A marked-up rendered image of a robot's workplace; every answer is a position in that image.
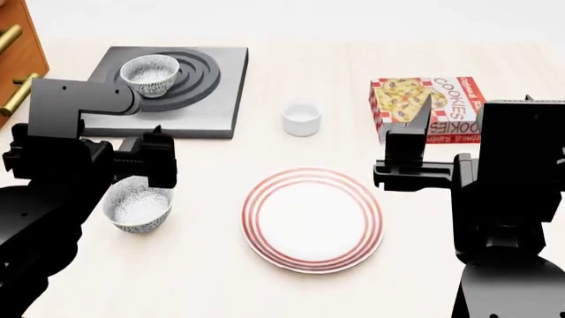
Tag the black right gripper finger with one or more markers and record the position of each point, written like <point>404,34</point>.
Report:
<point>408,142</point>
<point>529,98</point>

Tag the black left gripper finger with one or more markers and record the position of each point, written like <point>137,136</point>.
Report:
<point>15,155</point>
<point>161,159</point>

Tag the patterned black white bowl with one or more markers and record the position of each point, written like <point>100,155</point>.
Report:
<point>137,208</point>
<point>150,74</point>

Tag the grey flat stove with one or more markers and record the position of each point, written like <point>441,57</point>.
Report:
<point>212,99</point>

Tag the dark round stove burner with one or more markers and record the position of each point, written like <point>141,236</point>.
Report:
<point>198,79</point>

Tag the white plate with red rings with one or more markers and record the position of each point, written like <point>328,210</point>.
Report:
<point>311,220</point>

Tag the red cookies box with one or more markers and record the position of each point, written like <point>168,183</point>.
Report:
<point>454,99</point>

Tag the wooden cabinet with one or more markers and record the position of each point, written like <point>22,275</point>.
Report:
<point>22,63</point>

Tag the small white ramekin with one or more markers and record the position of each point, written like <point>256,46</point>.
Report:
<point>301,116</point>

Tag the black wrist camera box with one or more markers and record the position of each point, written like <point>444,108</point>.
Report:
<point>521,142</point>

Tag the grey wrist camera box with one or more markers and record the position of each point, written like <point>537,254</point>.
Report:
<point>66,102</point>

